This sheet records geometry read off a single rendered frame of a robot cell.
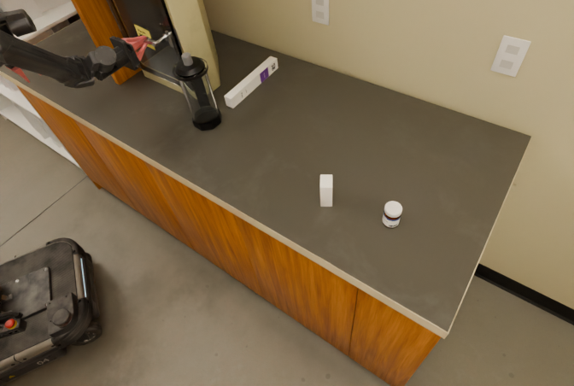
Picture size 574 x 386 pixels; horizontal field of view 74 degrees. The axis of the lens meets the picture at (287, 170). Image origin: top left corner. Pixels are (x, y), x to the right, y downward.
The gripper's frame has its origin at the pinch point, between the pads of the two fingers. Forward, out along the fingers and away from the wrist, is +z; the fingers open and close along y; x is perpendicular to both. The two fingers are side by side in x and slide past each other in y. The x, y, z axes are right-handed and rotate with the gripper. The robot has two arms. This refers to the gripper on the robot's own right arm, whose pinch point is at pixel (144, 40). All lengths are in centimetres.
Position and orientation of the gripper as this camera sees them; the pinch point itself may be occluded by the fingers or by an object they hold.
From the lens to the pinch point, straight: 137.9
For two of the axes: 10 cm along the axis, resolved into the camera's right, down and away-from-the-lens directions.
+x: -8.1, -3.9, 4.3
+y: -1.0, -6.4, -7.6
